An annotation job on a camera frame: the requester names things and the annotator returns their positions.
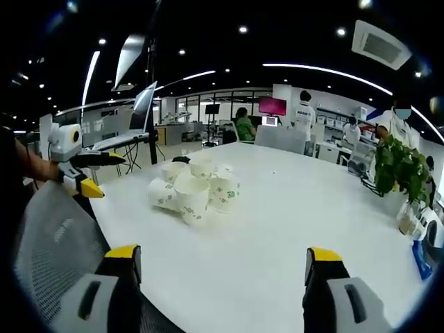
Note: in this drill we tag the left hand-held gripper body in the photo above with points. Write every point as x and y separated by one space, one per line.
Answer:
64 142

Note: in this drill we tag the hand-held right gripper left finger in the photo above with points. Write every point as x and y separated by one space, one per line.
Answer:
104 298

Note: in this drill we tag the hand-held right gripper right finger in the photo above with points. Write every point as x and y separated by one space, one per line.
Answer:
343 301

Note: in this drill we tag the pile of white paper cups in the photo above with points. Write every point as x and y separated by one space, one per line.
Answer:
194 194

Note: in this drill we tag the white laptop desk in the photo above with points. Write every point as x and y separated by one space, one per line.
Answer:
121 142

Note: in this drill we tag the grey mesh chair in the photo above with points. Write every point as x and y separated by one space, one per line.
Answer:
59 236

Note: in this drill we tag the silver laptop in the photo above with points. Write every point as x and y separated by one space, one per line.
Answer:
142 111

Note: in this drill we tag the black tripod pole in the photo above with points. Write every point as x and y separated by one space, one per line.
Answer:
152 104

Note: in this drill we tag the small black object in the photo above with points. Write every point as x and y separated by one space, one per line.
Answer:
181 159

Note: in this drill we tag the blue box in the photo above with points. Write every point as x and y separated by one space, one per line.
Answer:
421 260

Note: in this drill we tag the white table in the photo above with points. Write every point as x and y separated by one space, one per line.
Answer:
277 225

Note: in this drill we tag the glass vase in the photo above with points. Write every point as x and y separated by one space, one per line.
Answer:
411 218

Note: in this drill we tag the white round device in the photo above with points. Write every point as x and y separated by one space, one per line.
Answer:
435 232

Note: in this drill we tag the black monitor on stand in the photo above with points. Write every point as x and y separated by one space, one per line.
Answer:
212 109

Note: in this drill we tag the black office chair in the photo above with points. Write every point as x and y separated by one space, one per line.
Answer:
359 166

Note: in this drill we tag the green potted plant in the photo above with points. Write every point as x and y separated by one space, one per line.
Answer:
399 166

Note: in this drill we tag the small monitor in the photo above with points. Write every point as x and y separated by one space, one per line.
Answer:
270 121

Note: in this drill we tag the pink lit monitor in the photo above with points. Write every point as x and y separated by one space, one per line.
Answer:
273 106

